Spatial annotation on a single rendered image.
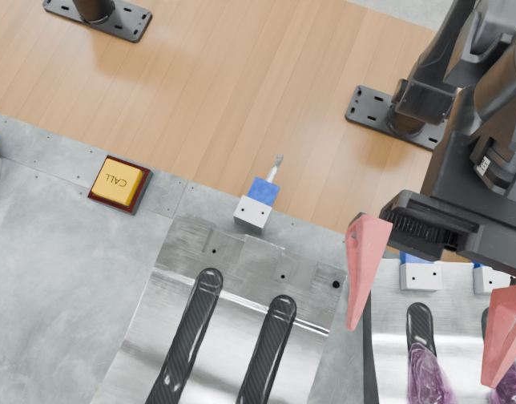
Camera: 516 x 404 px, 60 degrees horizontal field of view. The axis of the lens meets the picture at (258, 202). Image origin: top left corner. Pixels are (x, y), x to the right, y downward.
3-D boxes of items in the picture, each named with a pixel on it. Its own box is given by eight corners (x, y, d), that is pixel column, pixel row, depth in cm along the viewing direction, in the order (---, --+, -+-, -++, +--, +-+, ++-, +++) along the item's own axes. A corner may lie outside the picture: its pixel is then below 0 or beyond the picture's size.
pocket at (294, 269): (282, 252, 68) (284, 248, 64) (316, 264, 67) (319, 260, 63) (272, 280, 66) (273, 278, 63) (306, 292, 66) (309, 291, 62)
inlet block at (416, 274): (393, 207, 72) (403, 198, 67) (425, 208, 72) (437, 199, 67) (395, 290, 68) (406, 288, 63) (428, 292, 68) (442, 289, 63)
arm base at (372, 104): (475, 141, 69) (486, 103, 71) (352, 97, 71) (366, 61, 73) (453, 159, 77) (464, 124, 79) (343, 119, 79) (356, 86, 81)
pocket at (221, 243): (215, 228, 69) (213, 222, 65) (247, 239, 68) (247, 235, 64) (204, 256, 67) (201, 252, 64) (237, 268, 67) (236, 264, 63)
